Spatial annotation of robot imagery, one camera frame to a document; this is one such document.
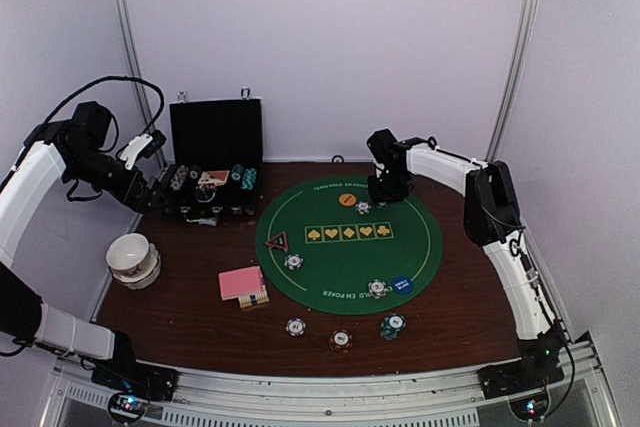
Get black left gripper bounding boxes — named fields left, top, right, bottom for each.
left=64, top=146, right=173, bottom=213

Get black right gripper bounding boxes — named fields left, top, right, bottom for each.
left=369, top=167, right=411, bottom=203

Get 10 chips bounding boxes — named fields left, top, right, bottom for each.
left=367, top=279, right=388, bottom=299
left=355, top=201, right=371, bottom=215
left=283, top=253, right=304, bottom=271

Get orange dealer button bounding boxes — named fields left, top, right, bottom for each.
left=339, top=193, right=357, bottom=207

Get blue green 50 chip stack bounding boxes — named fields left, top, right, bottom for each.
left=379, top=313, right=407, bottom=341

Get red black 100 chip stack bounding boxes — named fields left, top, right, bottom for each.
left=328, top=329, right=353, bottom=353

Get blue white 10 chip stack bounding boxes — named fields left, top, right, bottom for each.
left=285, top=317, right=307, bottom=337

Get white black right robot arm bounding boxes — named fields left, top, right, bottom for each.
left=366, top=129, right=564, bottom=389

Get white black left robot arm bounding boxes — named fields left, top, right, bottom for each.
left=1, top=75, right=169, bottom=391

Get white left wrist cover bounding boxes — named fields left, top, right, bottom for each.
left=117, top=134, right=153, bottom=171

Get black white chips in case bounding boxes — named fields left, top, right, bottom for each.
left=169, top=165, right=202, bottom=192

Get white ceramic bowl stack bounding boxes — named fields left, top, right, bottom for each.
left=106, top=233, right=161, bottom=290

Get black poker chip case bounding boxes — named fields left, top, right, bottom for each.
left=163, top=97, right=263, bottom=225

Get red playing card in case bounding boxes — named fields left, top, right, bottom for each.
left=198, top=170, right=230, bottom=186

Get round green poker mat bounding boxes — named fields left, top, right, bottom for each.
left=255, top=175, right=444, bottom=316

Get teal chips in case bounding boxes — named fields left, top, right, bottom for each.
left=230, top=164, right=258, bottom=190

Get red black triangle marker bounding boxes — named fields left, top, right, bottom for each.
left=264, top=231, right=289, bottom=252

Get pink playing card deck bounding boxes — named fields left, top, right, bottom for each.
left=218, top=266, right=263, bottom=301

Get card deck holder box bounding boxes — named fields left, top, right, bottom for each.
left=238, top=286, right=270, bottom=309

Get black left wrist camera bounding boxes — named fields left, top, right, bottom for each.
left=72, top=101, right=112, bottom=150

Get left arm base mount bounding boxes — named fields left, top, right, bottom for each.
left=91, top=360, right=179, bottom=402

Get aluminium front rail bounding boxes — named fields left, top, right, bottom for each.
left=35, top=340, right=623, bottom=426

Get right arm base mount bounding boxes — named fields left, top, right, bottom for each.
left=477, top=348, right=564, bottom=399

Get left aluminium frame post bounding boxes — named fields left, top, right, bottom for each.
left=103, top=0, right=156, bottom=128

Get aluminium frame post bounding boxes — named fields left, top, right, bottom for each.
left=485, top=0, right=539, bottom=161
left=103, top=0, right=156, bottom=128

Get right aluminium frame post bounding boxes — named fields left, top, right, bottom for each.
left=485, top=0, right=539, bottom=161

